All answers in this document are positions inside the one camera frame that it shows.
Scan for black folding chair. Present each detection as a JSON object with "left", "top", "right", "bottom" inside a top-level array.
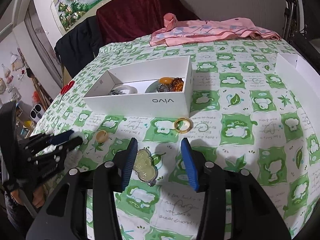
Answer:
[{"left": 283, "top": 0, "right": 319, "bottom": 61}]

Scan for white box lid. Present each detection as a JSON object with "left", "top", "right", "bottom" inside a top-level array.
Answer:
[{"left": 275, "top": 53, "right": 319, "bottom": 125}]

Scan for gold ring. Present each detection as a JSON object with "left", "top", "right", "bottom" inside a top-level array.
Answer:
[{"left": 173, "top": 117, "right": 194, "bottom": 133}]

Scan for person's left hand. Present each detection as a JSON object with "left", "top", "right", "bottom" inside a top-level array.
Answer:
[{"left": 10, "top": 187, "right": 47, "bottom": 209}]

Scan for pink folded cloth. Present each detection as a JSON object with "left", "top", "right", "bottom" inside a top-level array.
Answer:
[{"left": 149, "top": 13, "right": 281, "bottom": 47}]

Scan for pale white jade bangle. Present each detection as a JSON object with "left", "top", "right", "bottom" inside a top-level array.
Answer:
[{"left": 109, "top": 85, "right": 138, "bottom": 95}]

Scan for green jade bangle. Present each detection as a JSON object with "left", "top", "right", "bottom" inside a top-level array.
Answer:
[{"left": 145, "top": 80, "right": 161, "bottom": 93}]

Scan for pale green jade pendant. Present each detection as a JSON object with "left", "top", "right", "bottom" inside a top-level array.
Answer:
[{"left": 133, "top": 149, "right": 158, "bottom": 187}]

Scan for amber bead bracelet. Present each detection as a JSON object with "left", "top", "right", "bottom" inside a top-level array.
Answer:
[{"left": 171, "top": 77, "right": 185, "bottom": 92}]

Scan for dark red velvet cloth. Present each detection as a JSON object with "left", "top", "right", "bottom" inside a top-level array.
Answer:
[{"left": 96, "top": 0, "right": 199, "bottom": 45}]

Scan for white vivo phone box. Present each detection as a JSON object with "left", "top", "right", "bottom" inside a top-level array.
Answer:
[{"left": 83, "top": 56, "right": 193, "bottom": 118}]

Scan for orange amber pendant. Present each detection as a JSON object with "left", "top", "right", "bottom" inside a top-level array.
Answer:
[{"left": 159, "top": 77, "right": 173, "bottom": 85}]

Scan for red handled scissors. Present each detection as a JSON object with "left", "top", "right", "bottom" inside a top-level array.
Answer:
[{"left": 60, "top": 80, "right": 75, "bottom": 96}]

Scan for cream yellow ring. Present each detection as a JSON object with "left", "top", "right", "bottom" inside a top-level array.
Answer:
[{"left": 95, "top": 130, "right": 110, "bottom": 144}]

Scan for green white patterned bedsheet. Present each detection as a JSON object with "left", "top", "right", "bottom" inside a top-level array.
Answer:
[{"left": 35, "top": 36, "right": 319, "bottom": 239}]

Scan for black hanging garment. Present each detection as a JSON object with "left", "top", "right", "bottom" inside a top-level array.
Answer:
[{"left": 54, "top": 16, "right": 104, "bottom": 77}]

